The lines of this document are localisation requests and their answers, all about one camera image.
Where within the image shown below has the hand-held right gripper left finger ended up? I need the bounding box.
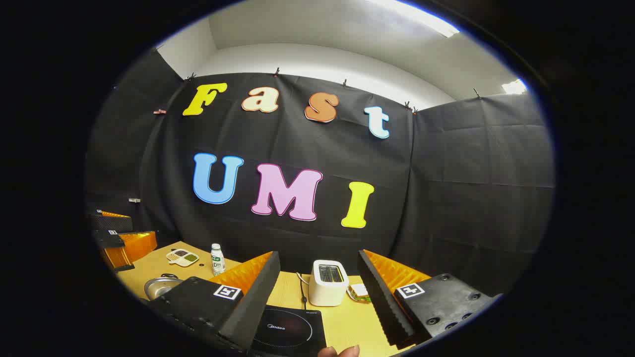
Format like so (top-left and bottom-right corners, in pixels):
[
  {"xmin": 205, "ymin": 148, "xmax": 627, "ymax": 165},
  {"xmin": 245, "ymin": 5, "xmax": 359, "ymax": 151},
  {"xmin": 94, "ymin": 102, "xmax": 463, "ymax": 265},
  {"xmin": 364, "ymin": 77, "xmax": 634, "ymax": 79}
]
[{"xmin": 146, "ymin": 250, "xmax": 281, "ymax": 355}]

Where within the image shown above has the white drink bottle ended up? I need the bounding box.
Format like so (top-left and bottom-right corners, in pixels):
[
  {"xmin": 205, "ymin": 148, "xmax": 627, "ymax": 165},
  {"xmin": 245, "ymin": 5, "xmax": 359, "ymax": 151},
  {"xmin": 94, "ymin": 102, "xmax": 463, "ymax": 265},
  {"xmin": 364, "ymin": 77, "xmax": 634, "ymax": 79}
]
[{"xmin": 210, "ymin": 243, "xmax": 226, "ymax": 276}]

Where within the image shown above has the stainless steel pot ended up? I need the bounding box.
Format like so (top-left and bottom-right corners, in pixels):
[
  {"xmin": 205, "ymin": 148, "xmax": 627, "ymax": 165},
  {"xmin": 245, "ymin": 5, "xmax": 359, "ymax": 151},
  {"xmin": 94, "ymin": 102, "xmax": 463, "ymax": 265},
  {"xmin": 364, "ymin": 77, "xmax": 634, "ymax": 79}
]
[{"xmin": 144, "ymin": 273, "xmax": 185, "ymax": 301}]

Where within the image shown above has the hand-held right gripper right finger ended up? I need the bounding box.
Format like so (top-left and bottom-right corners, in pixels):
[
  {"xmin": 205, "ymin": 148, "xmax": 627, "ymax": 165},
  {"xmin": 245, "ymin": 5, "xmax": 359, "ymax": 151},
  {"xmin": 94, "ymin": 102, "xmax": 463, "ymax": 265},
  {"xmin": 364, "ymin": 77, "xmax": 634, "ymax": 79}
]
[{"xmin": 357, "ymin": 249, "xmax": 502, "ymax": 350}]

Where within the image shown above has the divided dish of beans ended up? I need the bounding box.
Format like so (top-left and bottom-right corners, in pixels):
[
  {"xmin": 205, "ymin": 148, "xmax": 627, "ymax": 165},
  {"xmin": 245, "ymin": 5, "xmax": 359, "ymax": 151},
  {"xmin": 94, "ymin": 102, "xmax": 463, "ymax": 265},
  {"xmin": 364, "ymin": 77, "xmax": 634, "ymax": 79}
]
[{"xmin": 166, "ymin": 248, "xmax": 200, "ymax": 267}]

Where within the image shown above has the sandwich with lettuce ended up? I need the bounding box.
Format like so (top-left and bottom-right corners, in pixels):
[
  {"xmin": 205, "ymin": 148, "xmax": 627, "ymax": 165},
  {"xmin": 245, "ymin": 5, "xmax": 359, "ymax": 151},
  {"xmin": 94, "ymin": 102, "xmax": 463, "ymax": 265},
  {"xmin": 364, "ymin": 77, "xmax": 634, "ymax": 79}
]
[{"xmin": 347, "ymin": 284, "xmax": 372, "ymax": 303}]

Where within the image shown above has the white toaster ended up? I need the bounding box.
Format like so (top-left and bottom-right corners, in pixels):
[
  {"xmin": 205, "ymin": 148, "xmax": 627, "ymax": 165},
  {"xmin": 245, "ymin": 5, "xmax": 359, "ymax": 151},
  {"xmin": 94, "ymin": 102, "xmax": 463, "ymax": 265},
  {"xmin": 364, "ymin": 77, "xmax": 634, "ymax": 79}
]
[{"xmin": 308, "ymin": 259, "xmax": 350, "ymax": 307}]

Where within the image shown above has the black toaster cable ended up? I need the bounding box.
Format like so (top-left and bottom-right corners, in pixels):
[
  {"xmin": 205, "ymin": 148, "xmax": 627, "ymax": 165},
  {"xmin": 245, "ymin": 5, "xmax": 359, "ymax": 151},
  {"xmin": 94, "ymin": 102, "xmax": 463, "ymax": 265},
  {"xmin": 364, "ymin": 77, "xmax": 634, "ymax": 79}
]
[{"xmin": 296, "ymin": 272, "xmax": 308, "ymax": 310}]

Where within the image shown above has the black induction cooktop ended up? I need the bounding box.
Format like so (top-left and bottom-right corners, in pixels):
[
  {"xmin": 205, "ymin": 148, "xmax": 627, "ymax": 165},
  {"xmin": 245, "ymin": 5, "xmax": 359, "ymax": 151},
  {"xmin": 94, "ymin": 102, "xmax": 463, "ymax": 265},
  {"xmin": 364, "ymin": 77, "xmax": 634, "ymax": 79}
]
[{"xmin": 251, "ymin": 305, "xmax": 328, "ymax": 357}]

